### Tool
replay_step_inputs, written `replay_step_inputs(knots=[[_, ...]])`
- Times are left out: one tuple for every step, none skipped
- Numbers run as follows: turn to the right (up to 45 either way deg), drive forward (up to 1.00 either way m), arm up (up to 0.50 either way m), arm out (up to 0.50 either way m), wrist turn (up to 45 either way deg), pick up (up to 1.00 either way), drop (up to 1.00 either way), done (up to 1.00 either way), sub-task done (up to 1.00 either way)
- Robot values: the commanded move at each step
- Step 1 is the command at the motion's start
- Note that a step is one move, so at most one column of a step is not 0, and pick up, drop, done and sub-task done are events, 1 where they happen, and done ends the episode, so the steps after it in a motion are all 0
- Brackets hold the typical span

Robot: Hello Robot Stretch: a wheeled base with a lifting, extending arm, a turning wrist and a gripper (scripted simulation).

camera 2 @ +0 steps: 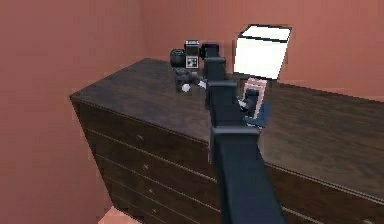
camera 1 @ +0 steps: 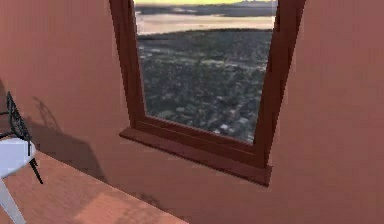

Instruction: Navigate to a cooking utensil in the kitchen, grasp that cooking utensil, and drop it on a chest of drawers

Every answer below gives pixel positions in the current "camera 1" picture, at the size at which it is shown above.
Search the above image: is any white round table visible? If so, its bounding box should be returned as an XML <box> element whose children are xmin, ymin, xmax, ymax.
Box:
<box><xmin>0</xmin><ymin>137</ymin><xmax>37</xmax><ymax>224</ymax></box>

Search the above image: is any brown framed window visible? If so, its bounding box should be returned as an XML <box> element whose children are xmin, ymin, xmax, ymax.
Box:
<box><xmin>109</xmin><ymin>0</ymin><xmax>307</xmax><ymax>188</ymax></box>

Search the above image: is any black wire chair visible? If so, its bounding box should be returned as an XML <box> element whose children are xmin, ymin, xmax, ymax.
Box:
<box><xmin>0</xmin><ymin>91</ymin><xmax>45</xmax><ymax>185</ymax></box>

